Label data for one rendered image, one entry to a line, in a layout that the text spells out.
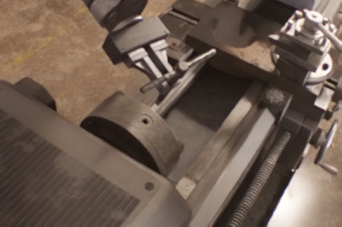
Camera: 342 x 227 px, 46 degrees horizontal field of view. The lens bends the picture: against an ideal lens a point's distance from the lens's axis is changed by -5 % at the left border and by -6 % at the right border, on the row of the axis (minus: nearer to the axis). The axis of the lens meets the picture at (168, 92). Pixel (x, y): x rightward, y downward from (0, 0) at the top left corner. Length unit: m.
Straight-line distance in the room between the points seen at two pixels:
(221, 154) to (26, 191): 0.83
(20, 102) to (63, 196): 0.23
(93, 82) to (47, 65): 0.37
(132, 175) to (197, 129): 0.90
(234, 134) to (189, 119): 0.24
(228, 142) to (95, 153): 0.76
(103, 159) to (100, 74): 2.11
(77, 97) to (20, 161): 1.95
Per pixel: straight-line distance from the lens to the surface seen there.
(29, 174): 0.75
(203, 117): 1.65
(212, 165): 1.38
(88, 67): 2.89
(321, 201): 2.47
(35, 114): 0.83
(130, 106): 0.99
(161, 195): 0.72
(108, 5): 0.87
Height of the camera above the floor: 1.95
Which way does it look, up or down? 46 degrees down
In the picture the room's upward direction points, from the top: 6 degrees clockwise
